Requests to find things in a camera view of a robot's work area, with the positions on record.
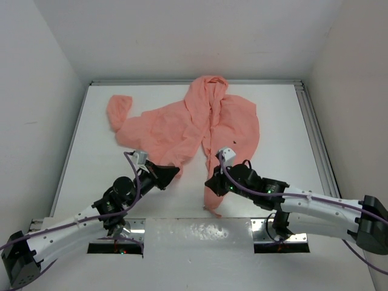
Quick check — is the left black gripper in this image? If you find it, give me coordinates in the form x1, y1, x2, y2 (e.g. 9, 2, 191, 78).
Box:
127, 159, 179, 206

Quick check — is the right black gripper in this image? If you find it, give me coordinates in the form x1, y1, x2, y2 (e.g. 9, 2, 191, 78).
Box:
205, 162, 254, 200

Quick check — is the salmon pink hooded jacket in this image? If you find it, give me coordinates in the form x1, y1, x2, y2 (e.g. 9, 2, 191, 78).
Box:
105, 75, 261, 218

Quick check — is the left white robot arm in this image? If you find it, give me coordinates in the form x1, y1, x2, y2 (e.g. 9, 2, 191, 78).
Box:
1, 161, 179, 290

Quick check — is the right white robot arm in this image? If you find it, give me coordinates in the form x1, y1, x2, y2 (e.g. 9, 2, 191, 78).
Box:
205, 164, 387, 255

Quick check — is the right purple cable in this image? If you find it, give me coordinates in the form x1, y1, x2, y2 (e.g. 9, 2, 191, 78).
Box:
215, 153, 388, 291

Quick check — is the purple cable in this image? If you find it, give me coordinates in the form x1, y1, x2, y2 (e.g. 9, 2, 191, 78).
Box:
215, 153, 388, 291
0, 150, 146, 289

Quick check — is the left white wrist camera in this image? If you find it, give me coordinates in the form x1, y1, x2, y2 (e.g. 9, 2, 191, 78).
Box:
132, 150, 148, 166

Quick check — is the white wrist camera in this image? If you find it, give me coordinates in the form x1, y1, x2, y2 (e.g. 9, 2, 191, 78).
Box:
218, 147, 236, 167
132, 150, 148, 166

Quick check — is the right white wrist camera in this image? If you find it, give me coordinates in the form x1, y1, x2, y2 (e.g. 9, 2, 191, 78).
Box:
218, 147, 236, 167

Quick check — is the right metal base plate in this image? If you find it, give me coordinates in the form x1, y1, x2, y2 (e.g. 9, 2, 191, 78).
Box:
250, 217, 308, 245

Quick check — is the aluminium frame rail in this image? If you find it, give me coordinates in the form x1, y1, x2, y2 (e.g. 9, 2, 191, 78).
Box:
84, 79, 341, 198

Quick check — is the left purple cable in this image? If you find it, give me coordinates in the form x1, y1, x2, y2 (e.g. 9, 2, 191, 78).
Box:
0, 150, 146, 289

